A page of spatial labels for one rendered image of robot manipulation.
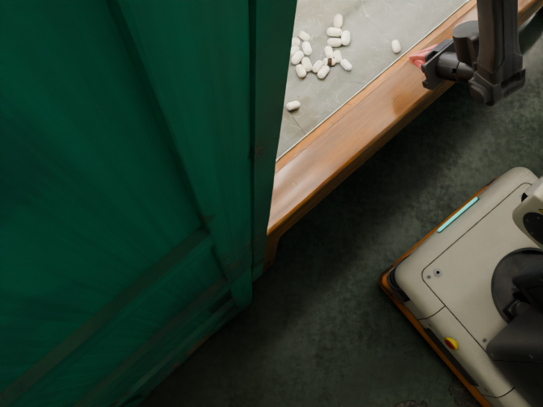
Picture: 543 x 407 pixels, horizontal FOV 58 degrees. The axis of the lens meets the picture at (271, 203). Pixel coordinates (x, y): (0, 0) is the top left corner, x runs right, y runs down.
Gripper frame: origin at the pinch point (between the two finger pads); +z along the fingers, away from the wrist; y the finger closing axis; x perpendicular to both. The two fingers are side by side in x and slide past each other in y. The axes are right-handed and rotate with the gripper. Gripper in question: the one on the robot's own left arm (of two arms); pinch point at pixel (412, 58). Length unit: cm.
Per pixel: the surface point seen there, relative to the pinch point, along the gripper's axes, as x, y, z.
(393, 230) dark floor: 80, 2, 33
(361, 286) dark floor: 84, 26, 28
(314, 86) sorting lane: -1.8, 18.0, 14.7
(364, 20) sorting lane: -5.2, -4.3, 18.9
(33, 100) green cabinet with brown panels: -55, 68, -60
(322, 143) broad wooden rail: 4.4, 27.8, 3.6
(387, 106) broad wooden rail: 6.8, 9.8, 1.1
